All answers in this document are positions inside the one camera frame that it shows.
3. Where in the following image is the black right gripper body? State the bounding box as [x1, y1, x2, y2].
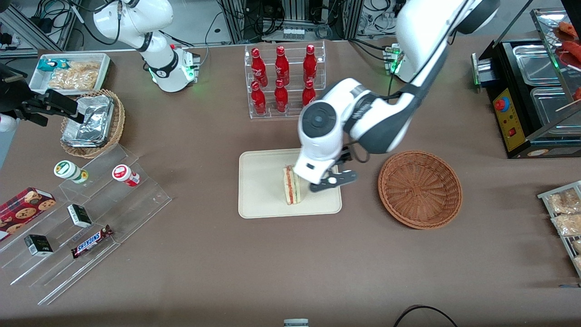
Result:
[14, 96, 51, 127]

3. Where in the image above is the triangular sandwich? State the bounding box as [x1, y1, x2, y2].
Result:
[283, 165, 303, 205]

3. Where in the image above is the tan wicker basket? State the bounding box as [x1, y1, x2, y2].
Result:
[60, 89, 125, 159]

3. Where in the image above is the beige plastic tray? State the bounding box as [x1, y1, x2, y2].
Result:
[238, 149, 342, 219]

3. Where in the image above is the brown wicker basket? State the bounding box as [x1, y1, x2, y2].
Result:
[378, 150, 463, 229]

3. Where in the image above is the silver foil packet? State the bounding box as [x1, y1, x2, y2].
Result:
[75, 95, 114, 132]
[62, 119, 109, 147]

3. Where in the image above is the clear bag of crackers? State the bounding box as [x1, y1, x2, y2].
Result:
[48, 61, 101, 90]

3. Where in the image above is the white rectangular bin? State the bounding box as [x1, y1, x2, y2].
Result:
[29, 53, 111, 95]

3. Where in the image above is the teal snack packet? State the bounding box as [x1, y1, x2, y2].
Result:
[37, 59, 69, 73]

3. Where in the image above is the green lid white cup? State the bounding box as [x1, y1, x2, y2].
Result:
[54, 160, 89, 184]

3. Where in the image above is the red lid white cup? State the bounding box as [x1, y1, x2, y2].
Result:
[112, 164, 140, 187]

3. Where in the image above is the red cookie box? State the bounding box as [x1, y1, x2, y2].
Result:
[0, 187, 56, 242]

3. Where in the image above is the small black box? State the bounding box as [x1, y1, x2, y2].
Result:
[67, 204, 93, 228]
[24, 234, 54, 257]

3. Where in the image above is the clear acrylic stepped shelf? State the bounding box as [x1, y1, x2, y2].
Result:
[0, 144, 172, 306]

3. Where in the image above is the Snickers chocolate bar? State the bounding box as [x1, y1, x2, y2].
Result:
[71, 225, 113, 259]

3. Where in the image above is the red cola bottle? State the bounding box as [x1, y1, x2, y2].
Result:
[303, 45, 317, 83]
[251, 48, 268, 87]
[251, 81, 267, 115]
[274, 79, 289, 113]
[302, 80, 317, 108]
[275, 46, 290, 85]

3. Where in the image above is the clear acrylic bottle rack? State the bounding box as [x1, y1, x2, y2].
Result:
[244, 41, 326, 119]

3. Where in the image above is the black food warmer machine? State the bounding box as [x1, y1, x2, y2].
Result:
[471, 8, 581, 159]

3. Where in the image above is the red sausage on skewer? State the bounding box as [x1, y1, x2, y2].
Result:
[556, 20, 581, 38]
[562, 40, 581, 69]

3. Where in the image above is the aluminium frame rail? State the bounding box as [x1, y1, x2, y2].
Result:
[0, 0, 79, 58]

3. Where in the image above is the black floor cable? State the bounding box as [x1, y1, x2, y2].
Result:
[393, 305, 459, 327]

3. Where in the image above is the metal wire rack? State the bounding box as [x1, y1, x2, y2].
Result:
[537, 181, 581, 277]

